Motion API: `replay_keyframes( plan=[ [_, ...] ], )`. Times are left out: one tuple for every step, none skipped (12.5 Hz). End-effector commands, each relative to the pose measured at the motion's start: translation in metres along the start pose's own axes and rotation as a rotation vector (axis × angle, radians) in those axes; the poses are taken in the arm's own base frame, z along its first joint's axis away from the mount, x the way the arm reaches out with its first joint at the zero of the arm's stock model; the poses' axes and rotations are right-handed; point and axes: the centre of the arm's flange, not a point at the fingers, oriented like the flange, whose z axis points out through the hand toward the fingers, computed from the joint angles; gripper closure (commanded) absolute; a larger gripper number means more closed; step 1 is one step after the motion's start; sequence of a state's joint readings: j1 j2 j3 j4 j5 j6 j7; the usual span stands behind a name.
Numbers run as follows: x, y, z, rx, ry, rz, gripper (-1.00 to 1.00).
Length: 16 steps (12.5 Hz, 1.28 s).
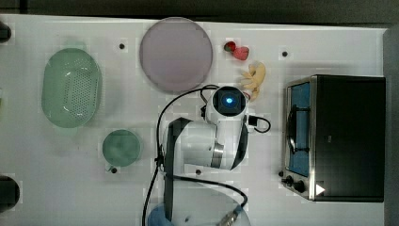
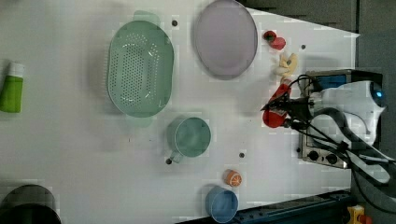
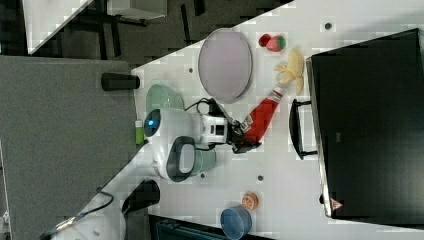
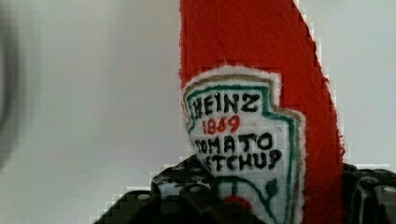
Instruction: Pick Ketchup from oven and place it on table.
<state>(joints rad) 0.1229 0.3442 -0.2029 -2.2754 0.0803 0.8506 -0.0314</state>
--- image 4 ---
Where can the red plush ketchup bottle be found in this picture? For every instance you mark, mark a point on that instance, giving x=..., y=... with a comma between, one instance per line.
x=258, y=109

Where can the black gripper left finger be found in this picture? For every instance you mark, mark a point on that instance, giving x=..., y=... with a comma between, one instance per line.
x=182, y=194

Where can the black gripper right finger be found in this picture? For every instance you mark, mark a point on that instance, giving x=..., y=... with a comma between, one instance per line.
x=369, y=195

